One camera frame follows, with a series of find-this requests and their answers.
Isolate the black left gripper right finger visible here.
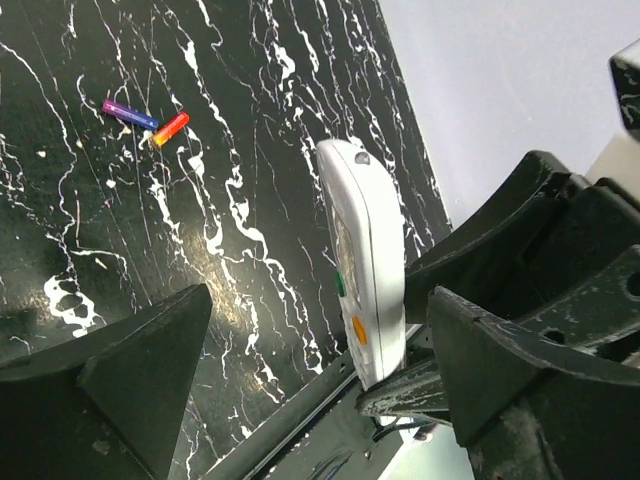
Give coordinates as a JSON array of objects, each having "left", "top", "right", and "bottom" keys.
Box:
[{"left": 427, "top": 287, "right": 639, "bottom": 479}]

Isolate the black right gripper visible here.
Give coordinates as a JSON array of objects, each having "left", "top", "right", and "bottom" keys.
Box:
[{"left": 404, "top": 151, "right": 639, "bottom": 360}]

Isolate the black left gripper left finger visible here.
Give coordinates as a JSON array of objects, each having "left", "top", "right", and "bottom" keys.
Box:
[{"left": 1, "top": 284, "right": 212, "bottom": 479}]

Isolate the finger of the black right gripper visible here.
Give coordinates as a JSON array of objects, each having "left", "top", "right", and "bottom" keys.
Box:
[{"left": 356, "top": 358, "right": 450, "bottom": 418}]

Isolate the white remote control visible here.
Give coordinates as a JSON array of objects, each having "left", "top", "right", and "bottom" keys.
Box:
[{"left": 316, "top": 139, "right": 406, "bottom": 390}]

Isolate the red orange battery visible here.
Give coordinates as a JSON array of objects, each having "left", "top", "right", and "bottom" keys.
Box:
[{"left": 151, "top": 112, "right": 190, "bottom": 148}]

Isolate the purple blue battery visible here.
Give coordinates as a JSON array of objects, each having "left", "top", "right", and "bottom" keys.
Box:
[{"left": 102, "top": 99, "right": 159, "bottom": 131}]

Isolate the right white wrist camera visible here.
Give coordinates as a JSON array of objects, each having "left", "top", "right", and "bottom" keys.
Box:
[{"left": 586, "top": 40, "right": 639, "bottom": 199}]

